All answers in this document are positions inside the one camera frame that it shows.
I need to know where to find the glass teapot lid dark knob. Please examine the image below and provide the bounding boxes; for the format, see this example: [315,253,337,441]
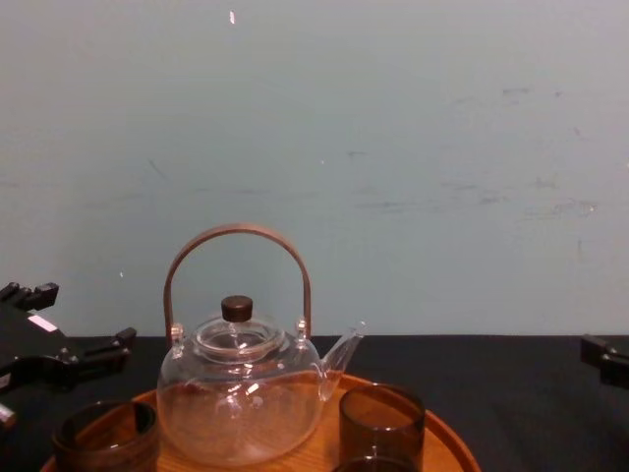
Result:
[195,294,287,359]

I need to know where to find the round wooden tray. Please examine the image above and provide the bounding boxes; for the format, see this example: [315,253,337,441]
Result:
[38,371,483,472]

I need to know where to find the brown smoked glass cup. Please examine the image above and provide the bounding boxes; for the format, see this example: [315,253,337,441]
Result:
[331,455,420,472]
[337,382,427,472]
[51,399,160,472]

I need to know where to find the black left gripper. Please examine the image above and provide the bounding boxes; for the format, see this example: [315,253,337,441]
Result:
[0,281,139,394]

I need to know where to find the black table cloth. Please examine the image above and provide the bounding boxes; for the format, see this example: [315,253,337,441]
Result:
[0,333,629,472]

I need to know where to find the clear glass teapot wooden handle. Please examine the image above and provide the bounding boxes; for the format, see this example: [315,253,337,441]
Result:
[156,223,368,468]

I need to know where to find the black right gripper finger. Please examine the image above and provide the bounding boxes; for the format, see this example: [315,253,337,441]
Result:
[579,333,629,390]

